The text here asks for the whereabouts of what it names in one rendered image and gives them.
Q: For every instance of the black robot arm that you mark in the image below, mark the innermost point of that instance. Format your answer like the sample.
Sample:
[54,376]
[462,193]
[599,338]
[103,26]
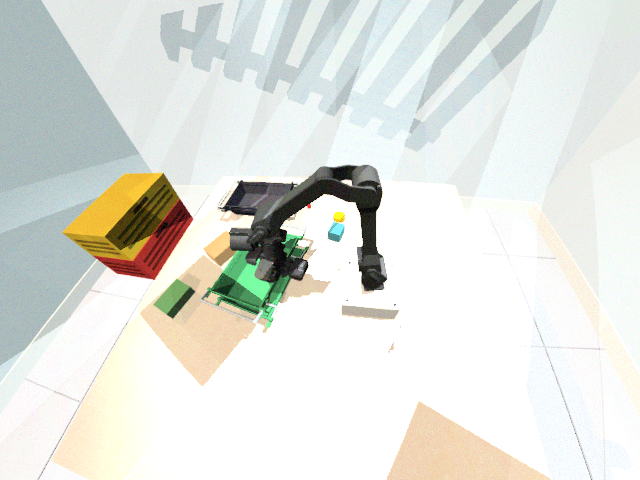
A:
[366,191]

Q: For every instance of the tan cardboard box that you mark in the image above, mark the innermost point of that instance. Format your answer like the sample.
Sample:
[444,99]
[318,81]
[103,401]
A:
[219,249]

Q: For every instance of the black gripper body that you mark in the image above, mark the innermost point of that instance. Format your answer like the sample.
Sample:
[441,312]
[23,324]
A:
[296,269]

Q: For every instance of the light blue cube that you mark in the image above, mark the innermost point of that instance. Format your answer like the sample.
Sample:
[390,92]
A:
[336,231]

